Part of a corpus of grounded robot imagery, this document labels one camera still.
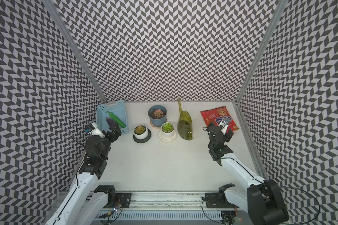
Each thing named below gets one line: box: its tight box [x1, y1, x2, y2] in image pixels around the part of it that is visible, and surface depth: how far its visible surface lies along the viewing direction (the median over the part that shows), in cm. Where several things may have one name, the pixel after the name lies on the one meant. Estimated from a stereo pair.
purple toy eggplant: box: [105, 117, 116, 128], surface depth 109 cm
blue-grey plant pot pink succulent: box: [147, 104, 168, 128], surface depth 101 cm
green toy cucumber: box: [105, 111, 127, 128], surface depth 110 cm
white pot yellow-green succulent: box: [133, 124, 149, 140], surface depth 95 cm
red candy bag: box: [199, 105, 240, 131], surface depth 107 cm
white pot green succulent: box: [160, 121, 176, 138], surface depth 93 cm
